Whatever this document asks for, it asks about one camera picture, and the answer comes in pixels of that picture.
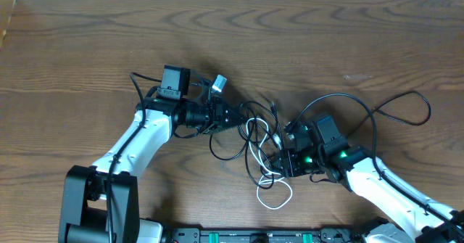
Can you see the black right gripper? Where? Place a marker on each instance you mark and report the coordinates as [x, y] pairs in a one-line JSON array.
[[288, 161]]

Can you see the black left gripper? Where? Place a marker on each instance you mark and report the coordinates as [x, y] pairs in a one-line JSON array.
[[217, 109]]

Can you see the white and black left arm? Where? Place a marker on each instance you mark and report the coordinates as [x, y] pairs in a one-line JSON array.
[[100, 202]]

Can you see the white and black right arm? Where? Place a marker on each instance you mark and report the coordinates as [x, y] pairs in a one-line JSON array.
[[356, 168]]

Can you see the brown cardboard panel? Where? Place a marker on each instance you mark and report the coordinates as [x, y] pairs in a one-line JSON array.
[[6, 9]]

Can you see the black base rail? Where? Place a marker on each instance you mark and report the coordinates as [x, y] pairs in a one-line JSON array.
[[253, 235]]

